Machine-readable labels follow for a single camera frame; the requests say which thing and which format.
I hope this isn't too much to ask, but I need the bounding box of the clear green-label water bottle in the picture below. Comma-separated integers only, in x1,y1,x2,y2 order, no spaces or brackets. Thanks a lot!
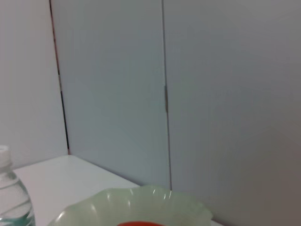
0,145,36,226

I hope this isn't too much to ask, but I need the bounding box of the green glass fruit plate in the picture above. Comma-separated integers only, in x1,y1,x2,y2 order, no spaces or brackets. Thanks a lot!
46,185,214,226

